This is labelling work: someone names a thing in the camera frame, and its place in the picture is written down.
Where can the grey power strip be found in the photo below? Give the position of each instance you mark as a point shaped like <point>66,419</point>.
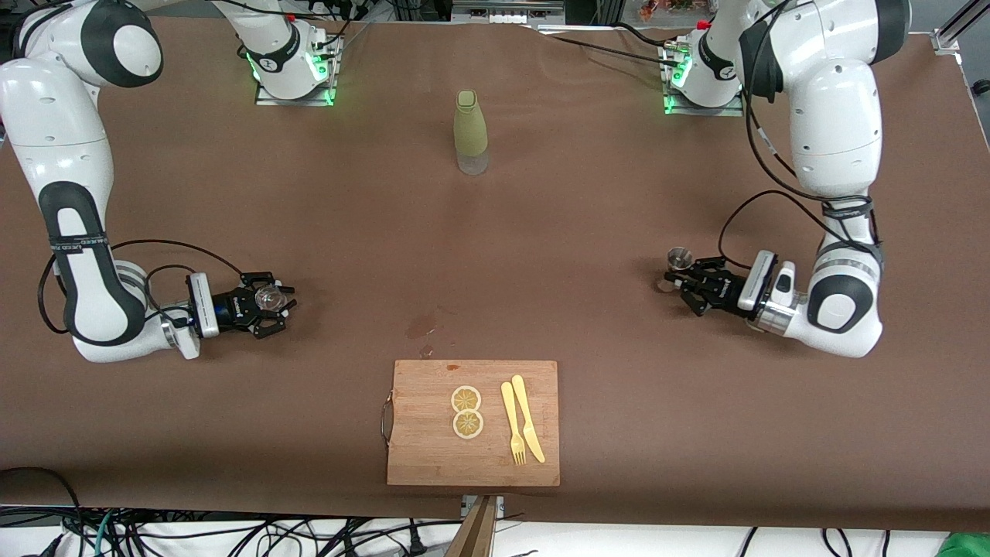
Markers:
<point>503,14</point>

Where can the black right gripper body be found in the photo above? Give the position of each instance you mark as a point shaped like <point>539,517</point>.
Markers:
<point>227,307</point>

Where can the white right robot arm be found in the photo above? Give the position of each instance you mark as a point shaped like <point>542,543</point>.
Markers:
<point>54,116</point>

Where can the steel double jigger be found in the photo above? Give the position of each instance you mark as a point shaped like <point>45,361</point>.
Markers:
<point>681,259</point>

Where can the liquid spill puddle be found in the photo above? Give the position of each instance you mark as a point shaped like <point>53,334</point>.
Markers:
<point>420,329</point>

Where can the lemon slice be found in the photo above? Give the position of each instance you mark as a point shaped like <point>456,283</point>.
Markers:
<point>465,399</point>
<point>468,424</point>

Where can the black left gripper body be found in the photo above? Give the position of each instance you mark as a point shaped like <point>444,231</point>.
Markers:
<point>725,288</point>

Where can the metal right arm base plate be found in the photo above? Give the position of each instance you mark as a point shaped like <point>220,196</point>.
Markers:
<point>309,101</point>

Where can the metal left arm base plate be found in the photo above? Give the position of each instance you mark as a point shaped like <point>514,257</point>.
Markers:
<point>727,111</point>

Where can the wooden cutting board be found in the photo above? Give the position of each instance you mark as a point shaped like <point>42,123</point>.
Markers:
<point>425,449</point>

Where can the yellow plastic knife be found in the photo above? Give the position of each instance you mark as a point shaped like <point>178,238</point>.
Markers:
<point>534,445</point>

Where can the small clear glass beaker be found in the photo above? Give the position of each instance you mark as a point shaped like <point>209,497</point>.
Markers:
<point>269,296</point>

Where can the brown table cloth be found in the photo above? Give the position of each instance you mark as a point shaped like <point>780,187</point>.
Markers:
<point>541,247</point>

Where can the yellow plastic fork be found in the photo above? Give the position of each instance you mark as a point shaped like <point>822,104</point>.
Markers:
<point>508,410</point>

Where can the green sleeved glass bottle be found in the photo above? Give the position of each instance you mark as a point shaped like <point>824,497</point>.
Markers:
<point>470,131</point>

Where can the aluminium frame rail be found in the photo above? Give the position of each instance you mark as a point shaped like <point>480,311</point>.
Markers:
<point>947,39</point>

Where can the green cloth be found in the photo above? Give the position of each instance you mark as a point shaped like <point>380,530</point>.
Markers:
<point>967,548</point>

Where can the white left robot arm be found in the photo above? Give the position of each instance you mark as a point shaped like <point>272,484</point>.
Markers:
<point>835,116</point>

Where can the aluminium profile post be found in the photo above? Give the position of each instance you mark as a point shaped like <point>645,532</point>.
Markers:
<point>476,534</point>

